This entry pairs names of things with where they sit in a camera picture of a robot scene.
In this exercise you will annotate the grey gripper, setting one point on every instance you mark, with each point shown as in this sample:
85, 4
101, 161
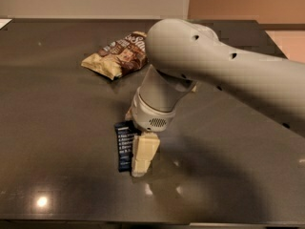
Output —
149, 117

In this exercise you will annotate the dark blue rxbar wrapper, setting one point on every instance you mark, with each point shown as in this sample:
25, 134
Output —
125, 133

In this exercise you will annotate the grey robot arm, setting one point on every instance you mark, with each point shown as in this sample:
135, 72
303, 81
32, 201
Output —
181, 54

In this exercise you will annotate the green and yellow sponge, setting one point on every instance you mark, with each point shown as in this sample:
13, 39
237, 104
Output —
194, 89

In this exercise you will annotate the brown and cream snack bag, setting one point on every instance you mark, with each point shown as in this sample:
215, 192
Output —
119, 58

